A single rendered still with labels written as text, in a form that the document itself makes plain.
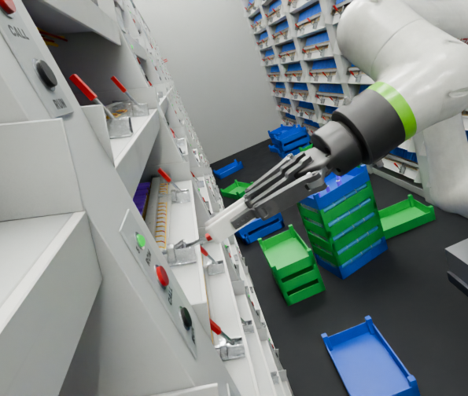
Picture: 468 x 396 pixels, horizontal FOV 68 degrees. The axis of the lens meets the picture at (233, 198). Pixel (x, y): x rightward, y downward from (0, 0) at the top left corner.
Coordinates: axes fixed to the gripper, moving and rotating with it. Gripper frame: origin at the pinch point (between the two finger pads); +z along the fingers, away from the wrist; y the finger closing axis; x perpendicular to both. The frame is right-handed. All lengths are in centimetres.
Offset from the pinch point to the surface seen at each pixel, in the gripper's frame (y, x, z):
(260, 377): 12.0, -40.0, 17.2
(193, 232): 9.2, -1.7, 7.6
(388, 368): 40, -95, -8
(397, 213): 125, -105, -64
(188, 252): -1.2, 0.0, 7.6
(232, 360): -1.3, -20.4, 13.6
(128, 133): -1.5, 18.2, 3.5
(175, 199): 25.6, 0.9, 10.2
